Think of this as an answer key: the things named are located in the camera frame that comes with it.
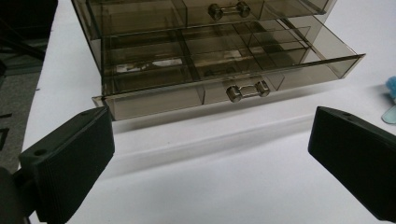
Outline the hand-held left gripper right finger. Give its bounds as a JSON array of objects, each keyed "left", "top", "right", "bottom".
[{"left": 307, "top": 105, "right": 396, "bottom": 223}]

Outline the smoky transparent closed drawer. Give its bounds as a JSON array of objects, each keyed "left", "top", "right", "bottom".
[{"left": 85, "top": 0, "right": 331, "bottom": 37}]

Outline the dark stand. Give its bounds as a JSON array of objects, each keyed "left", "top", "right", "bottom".
[{"left": 0, "top": 0, "right": 59, "bottom": 78}]

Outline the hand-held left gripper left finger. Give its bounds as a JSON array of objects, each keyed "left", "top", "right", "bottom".
[{"left": 18, "top": 106, "right": 116, "bottom": 224}]

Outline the smoky transparent drawer organizer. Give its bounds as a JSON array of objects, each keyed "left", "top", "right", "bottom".
[{"left": 70, "top": 0, "right": 338, "bottom": 97}]

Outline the light blue object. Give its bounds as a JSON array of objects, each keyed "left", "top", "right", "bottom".
[{"left": 381, "top": 76, "right": 396, "bottom": 125}]

